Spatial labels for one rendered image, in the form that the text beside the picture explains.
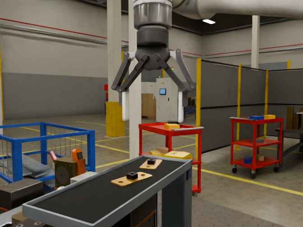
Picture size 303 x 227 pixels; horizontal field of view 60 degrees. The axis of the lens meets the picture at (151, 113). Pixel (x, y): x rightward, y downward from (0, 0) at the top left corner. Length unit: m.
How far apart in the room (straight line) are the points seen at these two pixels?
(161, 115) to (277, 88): 5.10
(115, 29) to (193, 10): 7.43
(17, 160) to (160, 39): 2.07
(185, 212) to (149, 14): 0.53
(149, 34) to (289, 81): 7.40
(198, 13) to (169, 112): 10.29
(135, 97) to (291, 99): 4.59
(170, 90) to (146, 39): 10.33
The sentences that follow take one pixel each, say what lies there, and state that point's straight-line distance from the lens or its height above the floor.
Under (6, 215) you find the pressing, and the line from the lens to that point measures 0.86.
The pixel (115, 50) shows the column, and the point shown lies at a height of 2.60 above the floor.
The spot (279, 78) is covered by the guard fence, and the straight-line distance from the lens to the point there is 8.00.
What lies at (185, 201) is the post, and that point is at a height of 1.03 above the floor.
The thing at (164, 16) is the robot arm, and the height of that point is 1.50.
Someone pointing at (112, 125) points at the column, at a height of 0.38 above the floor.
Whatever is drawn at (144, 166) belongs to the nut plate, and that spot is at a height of 1.16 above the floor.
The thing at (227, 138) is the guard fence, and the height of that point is 0.33.
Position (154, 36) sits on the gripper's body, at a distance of 0.60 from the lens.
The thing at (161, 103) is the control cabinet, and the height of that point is 0.92.
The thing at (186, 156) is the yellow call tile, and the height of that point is 1.16.
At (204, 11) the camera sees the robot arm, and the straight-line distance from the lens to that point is 0.72.
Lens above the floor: 1.33
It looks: 4 degrees down
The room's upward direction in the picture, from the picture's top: straight up
